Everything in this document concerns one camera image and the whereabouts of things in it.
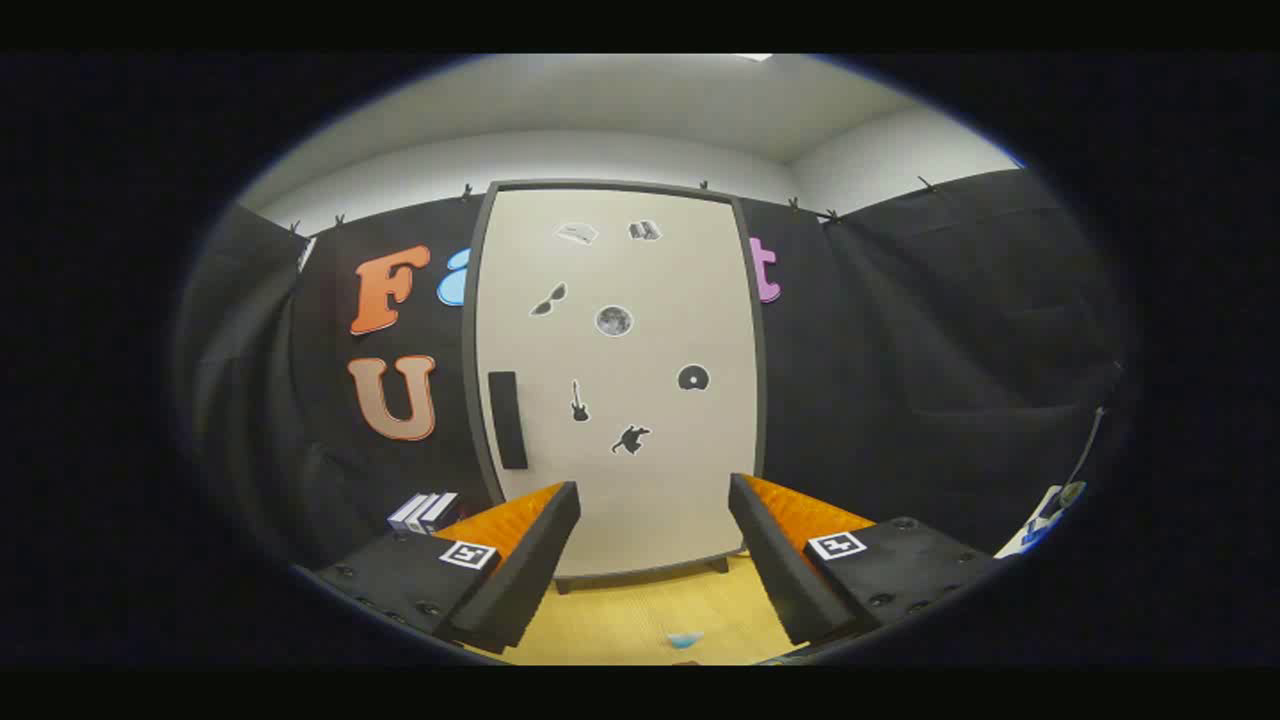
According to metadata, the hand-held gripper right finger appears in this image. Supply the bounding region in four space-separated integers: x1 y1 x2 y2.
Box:
728 473 1001 648

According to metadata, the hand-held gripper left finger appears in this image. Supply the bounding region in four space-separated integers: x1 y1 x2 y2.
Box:
313 481 582 656

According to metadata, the white cabinet door black handle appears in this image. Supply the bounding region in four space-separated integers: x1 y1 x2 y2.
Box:
476 188 761 579

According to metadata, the grey cabinet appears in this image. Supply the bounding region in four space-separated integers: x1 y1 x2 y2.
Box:
462 180 769 596

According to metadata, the black backdrop cloth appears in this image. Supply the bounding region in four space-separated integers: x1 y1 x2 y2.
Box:
175 170 1131 581

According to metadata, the white blue plastic item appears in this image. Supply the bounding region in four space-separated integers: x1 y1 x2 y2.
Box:
995 482 1088 559

